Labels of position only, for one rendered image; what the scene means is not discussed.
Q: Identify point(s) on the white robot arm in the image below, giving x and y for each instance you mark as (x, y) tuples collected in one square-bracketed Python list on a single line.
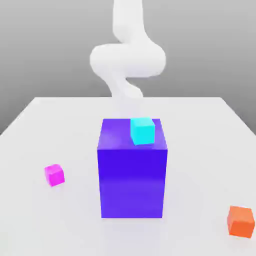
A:
[(128, 58)]

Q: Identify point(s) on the small cyan cube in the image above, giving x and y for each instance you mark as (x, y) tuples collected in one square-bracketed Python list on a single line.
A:
[(143, 132)]

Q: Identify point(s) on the small magenta cube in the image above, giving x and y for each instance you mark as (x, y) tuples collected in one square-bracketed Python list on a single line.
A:
[(54, 176)]

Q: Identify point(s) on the small orange cube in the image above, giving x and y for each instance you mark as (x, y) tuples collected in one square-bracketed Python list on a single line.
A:
[(241, 223)]

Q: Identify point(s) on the large purple box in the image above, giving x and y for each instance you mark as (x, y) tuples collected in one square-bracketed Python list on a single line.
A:
[(132, 180)]

